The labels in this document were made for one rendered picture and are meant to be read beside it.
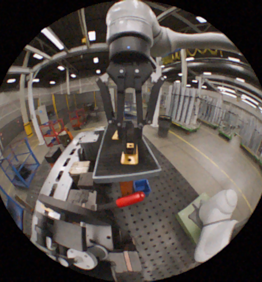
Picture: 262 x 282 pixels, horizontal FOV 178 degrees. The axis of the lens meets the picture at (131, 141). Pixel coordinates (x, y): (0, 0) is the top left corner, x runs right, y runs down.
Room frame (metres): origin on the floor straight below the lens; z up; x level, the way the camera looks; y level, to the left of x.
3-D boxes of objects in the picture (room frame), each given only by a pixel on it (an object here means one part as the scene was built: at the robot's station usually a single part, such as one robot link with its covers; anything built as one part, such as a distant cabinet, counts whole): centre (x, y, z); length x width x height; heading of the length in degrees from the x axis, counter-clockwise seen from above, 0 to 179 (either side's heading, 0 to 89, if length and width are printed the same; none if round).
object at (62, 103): (4.76, 4.18, 1.00); 3.44 x 0.14 x 2.00; 17
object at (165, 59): (2.32, -1.56, 2.98); 2.62 x 0.15 x 0.59; 17
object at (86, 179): (0.12, 0.13, 0.90); 0.05 x 0.05 x 0.40; 9
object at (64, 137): (0.54, 0.60, 0.88); 0.15 x 0.11 x 0.36; 99
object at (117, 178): (0.27, 0.03, 1.16); 0.37 x 0.14 x 0.02; 9
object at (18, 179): (0.21, 2.81, 0.47); 1.20 x 0.80 x 0.95; 108
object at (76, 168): (0.18, 0.20, 0.89); 0.13 x 0.11 x 0.38; 99
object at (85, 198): (0.06, 0.14, 0.89); 0.13 x 0.11 x 0.38; 99
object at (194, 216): (-0.01, -0.45, 0.79); 0.22 x 0.18 x 0.06; 28
